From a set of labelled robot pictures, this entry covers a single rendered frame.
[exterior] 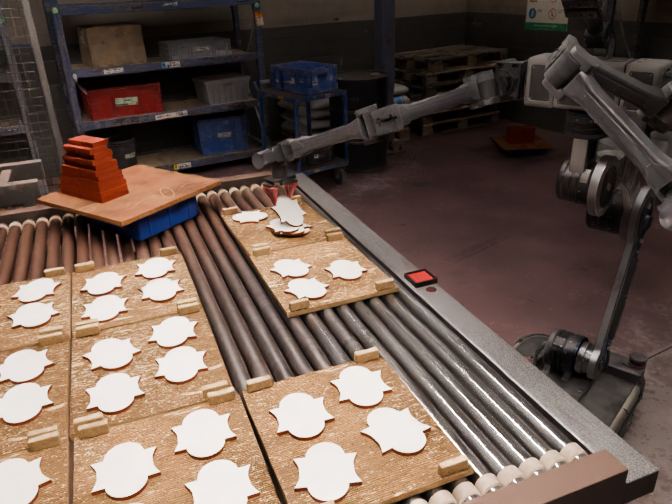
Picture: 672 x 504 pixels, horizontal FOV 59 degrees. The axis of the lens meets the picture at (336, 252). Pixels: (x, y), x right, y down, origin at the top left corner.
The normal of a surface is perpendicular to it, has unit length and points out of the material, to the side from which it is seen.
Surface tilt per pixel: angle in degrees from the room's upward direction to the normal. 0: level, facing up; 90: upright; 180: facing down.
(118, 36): 96
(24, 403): 0
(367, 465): 0
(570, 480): 0
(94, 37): 96
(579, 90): 87
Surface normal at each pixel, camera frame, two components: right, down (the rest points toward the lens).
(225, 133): 0.44, 0.37
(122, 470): -0.04, -0.90
